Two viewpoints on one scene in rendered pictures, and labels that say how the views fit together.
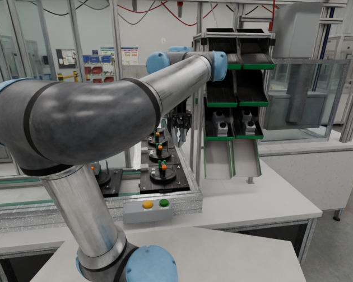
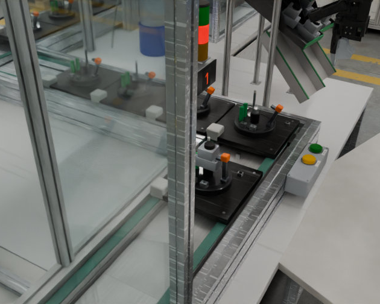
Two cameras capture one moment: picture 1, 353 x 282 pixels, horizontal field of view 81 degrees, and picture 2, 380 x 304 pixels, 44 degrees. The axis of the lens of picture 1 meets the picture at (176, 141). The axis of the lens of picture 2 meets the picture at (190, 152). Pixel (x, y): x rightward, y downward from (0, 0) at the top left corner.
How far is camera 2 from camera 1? 1.33 m
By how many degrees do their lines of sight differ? 48
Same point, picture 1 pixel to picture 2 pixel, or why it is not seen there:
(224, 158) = (298, 67)
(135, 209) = (309, 171)
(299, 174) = not seen: hidden behind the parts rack
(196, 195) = (318, 125)
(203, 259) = not seen: outside the picture
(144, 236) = (323, 197)
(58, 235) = (262, 266)
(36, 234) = (240, 289)
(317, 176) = not seen: hidden behind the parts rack
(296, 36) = not seen: outside the picture
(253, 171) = (322, 72)
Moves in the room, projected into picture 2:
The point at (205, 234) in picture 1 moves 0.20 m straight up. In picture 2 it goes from (351, 158) to (364, 108)
